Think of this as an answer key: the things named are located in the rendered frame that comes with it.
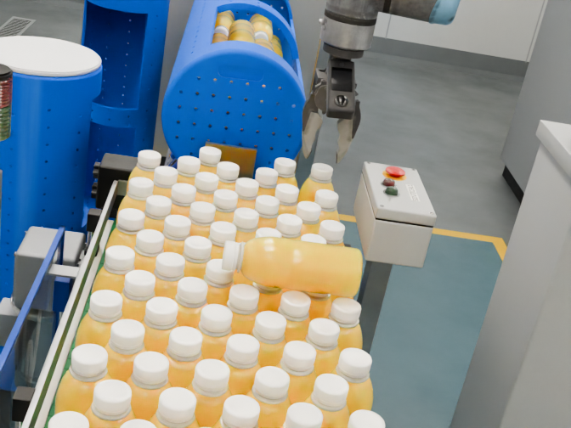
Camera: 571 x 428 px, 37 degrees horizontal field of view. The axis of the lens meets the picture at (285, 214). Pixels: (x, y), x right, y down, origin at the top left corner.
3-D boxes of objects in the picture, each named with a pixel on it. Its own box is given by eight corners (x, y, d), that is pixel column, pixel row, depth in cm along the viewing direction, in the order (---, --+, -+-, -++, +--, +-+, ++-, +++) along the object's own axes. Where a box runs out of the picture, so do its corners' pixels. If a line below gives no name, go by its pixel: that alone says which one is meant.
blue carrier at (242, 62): (284, 72, 253) (298, -26, 241) (296, 196, 174) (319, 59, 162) (187, 59, 251) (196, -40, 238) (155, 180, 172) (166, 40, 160)
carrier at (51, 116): (22, 408, 223) (98, 361, 246) (38, 86, 186) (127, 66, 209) (-52, 360, 235) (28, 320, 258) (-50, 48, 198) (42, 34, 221)
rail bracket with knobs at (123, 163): (144, 205, 171) (150, 158, 167) (140, 222, 165) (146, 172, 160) (94, 199, 170) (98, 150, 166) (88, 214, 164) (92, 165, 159)
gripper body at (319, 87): (348, 104, 159) (362, 41, 154) (353, 121, 152) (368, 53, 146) (308, 98, 158) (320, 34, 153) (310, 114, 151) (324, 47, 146)
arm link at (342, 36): (378, 29, 144) (321, 19, 143) (372, 58, 146) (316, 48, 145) (372, 17, 152) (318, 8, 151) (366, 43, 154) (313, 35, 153)
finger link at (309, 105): (318, 134, 155) (337, 92, 152) (319, 137, 154) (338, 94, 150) (294, 125, 154) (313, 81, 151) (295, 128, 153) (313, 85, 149)
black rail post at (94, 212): (98, 249, 152) (103, 208, 149) (96, 256, 150) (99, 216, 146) (87, 247, 152) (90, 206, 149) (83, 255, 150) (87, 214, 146)
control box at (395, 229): (404, 216, 163) (417, 167, 159) (422, 268, 145) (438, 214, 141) (353, 209, 162) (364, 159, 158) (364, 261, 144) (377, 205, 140)
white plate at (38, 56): (39, 79, 186) (38, 85, 186) (126, 61, 208) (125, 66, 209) (-48, 43, 197) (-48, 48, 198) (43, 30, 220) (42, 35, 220)
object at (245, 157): (247, 203, 174) (257, 145, 168) (247, 208, 172) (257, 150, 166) (198, 195, 173) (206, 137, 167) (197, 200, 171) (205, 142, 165)
